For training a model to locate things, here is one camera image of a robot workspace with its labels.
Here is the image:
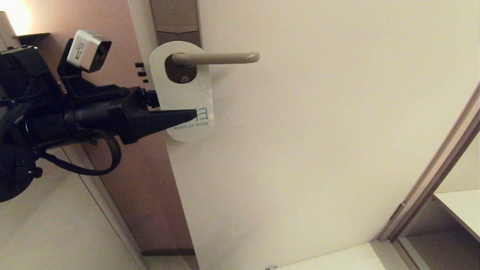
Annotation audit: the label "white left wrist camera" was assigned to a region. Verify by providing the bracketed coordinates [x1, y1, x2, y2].
[67, 30, 112, 73]

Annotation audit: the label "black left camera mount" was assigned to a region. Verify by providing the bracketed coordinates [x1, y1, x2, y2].
[57, 37, 130, 102]

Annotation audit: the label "thick black braided cable sleeve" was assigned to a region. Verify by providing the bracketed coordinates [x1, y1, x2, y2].
[0, 103, 35, 150]

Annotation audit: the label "white door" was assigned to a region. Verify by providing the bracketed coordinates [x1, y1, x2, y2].
[127, 0, 480, 270]

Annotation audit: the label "white shelf board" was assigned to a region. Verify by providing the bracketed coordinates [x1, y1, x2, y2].
[431, 189, 480, 244]

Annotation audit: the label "thin black braided cable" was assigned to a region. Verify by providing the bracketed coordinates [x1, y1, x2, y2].
[37, 129, 122, 176]

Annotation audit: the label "blue and white door hanger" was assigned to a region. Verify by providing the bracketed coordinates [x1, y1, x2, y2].
[149, 40, 215, 143]

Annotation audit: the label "black wall lamp bracket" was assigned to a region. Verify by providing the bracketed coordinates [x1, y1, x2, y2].
[17, 33, 50, 47]

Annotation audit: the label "brown door jamb panel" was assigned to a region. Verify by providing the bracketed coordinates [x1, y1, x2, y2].
[22, 0, 195, 256]

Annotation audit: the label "brown door lock plate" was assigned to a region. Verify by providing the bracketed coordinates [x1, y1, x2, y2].
[150, 0, 202, 84]

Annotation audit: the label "brown metal door handle lever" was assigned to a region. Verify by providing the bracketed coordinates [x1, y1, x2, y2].
[172, 52, 260, 66]

